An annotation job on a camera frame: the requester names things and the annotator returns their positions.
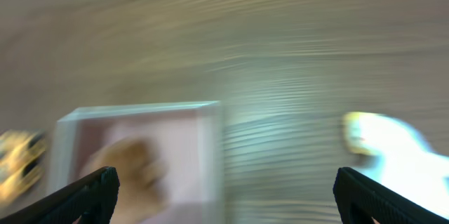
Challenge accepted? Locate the white cardboard box pink inside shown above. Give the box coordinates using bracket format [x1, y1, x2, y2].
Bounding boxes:
[46, 101, 225, 224]

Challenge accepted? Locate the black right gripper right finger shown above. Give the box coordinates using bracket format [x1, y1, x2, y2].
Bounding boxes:
[333, 167, 448, 224]

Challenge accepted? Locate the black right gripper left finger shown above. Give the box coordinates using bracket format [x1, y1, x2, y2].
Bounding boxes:
[1, 167, 120, 224]

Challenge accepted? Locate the white plush duck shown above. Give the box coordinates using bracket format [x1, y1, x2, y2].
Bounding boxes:
[342, 112, 448, 219]

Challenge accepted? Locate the brown furry plush toy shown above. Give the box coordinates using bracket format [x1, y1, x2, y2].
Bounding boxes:
[81, 138, 168, 224]

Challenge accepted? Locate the yellow toy truck grey cannon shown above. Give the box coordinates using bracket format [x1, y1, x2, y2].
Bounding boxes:
[1, 130, 46, 207]

